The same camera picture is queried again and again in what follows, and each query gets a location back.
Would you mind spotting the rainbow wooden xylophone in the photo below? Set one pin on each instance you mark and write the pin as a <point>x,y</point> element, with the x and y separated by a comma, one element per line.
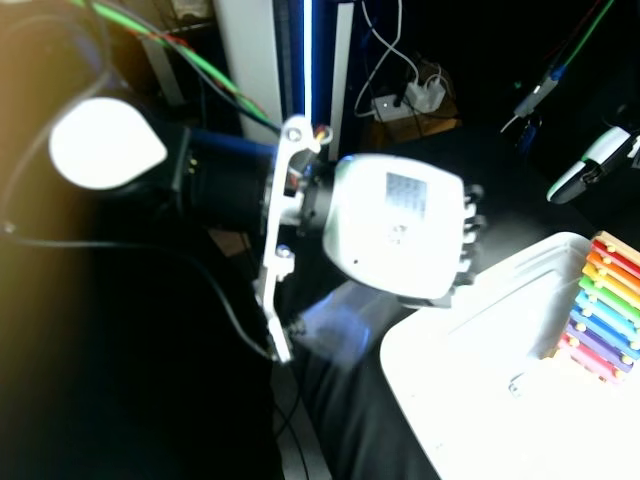
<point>605,310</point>

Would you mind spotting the white plastic lid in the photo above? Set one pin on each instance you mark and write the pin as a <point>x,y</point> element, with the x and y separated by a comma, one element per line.
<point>475,400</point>

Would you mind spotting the black table cloth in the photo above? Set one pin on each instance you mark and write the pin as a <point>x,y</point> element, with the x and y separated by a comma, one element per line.
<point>500,210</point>

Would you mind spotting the brown cardboard box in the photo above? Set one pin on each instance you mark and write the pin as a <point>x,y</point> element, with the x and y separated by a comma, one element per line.
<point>435,125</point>

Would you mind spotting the white power strip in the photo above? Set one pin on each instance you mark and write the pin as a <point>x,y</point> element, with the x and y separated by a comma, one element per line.
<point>400,105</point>

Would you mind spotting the white column with blue light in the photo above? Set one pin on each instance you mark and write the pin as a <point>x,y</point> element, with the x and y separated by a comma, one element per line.
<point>255,65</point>

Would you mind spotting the grey metal rail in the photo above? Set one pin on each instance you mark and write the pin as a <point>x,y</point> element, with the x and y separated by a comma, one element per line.
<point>300,430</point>

